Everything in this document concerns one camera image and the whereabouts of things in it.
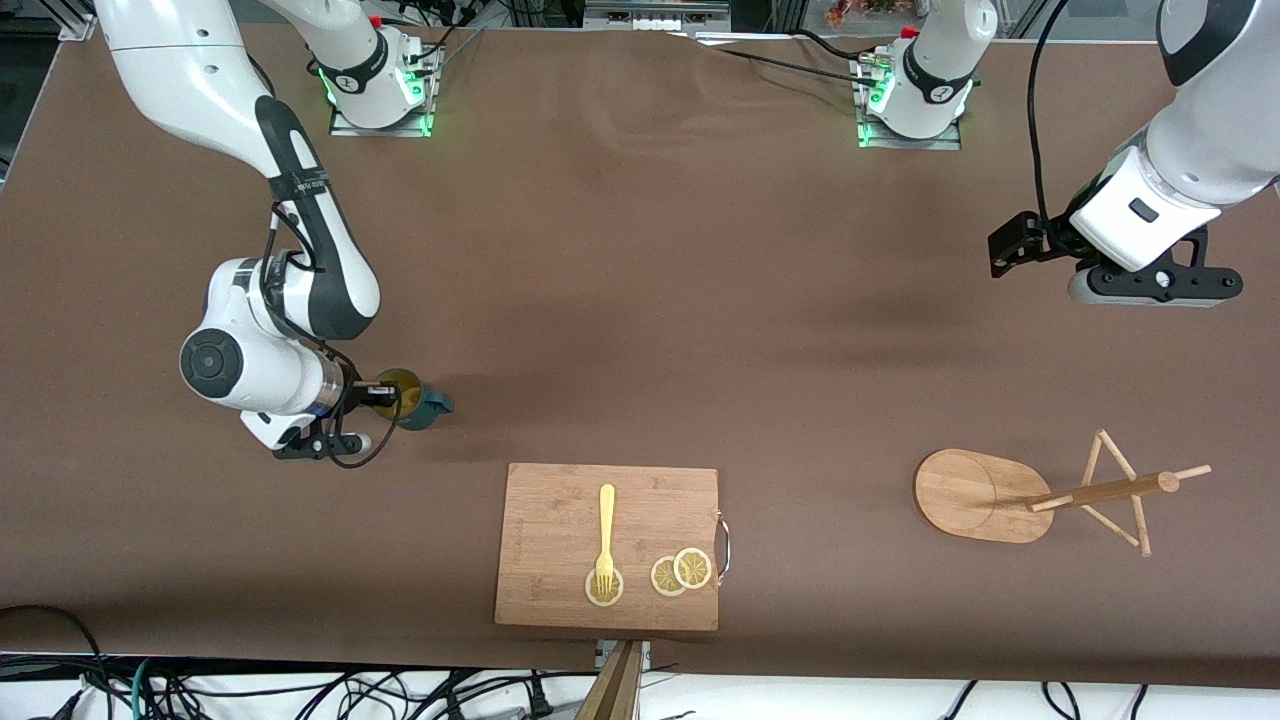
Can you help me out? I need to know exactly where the wooden mug rack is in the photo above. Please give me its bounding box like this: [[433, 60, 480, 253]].
[[914, 430, 1213, 558]]

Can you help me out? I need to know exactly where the teal cup yellow inside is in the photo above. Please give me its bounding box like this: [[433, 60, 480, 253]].
[[375, 368, 455, 432]]

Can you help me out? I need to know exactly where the black looped floor cable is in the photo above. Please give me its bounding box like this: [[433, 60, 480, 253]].
[[0, 604, 113, 696]]

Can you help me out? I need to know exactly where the wooden post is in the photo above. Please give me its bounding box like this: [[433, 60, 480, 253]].
[[575, 640, 643, 720]]

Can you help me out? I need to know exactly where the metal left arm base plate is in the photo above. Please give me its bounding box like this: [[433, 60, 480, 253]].
[[856, 58, 964, 151]]

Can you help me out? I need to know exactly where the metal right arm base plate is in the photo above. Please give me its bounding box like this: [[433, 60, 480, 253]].
[[328, 45, 443, 138]]

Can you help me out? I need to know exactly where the bamboo cutting board metal handle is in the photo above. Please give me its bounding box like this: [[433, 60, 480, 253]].
[[494, 462, 731, 632]]

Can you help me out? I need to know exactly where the yellow plastic fork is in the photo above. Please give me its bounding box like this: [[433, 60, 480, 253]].
[[595, 484, 617, 597]]

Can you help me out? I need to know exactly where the black cable on table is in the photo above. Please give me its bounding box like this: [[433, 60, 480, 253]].
[[690, 28, 893, 91]]

